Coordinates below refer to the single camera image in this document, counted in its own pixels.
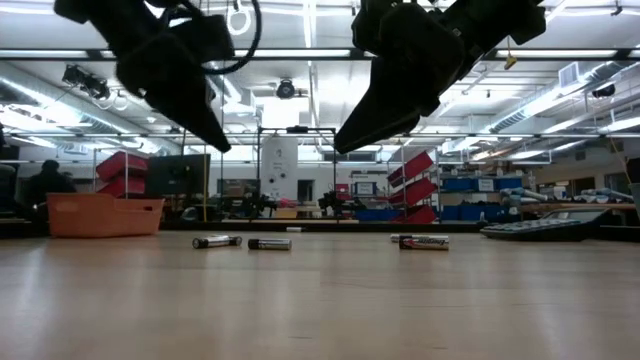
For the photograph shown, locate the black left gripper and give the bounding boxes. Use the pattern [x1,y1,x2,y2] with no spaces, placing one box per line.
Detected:
[52,0,233,154]

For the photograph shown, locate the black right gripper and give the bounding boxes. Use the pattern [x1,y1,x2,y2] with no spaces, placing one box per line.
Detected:
[333,0,548,156]

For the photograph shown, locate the orange plastic bin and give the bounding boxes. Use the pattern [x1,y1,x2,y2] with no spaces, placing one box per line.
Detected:
[45,192,166,239]

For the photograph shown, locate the black background monitor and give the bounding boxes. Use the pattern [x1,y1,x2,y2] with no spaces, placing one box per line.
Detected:
[144,153,212,198]

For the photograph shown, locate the red storage bin stack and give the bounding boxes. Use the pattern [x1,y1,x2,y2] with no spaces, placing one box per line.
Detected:
[94,150,150,196]

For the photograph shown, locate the yellow vertical pole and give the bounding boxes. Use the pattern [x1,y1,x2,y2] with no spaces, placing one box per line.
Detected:
[201,144,210,224]

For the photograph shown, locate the red tilted bin rack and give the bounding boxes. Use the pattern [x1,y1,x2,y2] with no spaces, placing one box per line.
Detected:
[386,149,440,226]

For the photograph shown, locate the blue storage bins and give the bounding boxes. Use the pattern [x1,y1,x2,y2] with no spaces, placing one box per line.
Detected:
[438,176,524,222]

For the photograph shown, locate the white cylindrical tank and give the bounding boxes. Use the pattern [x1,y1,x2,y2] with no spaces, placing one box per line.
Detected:
[259,136,300,202]

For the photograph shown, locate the white ceiling vent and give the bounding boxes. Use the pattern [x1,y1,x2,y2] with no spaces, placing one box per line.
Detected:
[557,61,582,90]

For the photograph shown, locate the person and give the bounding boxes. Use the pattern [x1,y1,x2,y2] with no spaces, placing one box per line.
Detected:
[23,158,79,224]

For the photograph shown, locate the black desk calculator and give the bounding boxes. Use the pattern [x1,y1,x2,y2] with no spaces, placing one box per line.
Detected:
[478,206,610,243]

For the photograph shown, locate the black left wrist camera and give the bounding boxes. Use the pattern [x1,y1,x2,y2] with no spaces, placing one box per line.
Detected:
[168,13,237,65]

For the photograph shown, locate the white hanging ring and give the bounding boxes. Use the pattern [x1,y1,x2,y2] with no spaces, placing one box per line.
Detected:
[226,3,252,37]

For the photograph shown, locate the black left wrist camera cable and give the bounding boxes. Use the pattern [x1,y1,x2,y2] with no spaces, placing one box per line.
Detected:
[199,0,263,77]

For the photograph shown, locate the black ceiling camera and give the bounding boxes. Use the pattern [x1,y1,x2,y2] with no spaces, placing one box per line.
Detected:
[274,77,297,101]

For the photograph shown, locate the black metal rack frame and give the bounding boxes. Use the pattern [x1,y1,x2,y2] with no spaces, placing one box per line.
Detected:
[255,125,338,222]

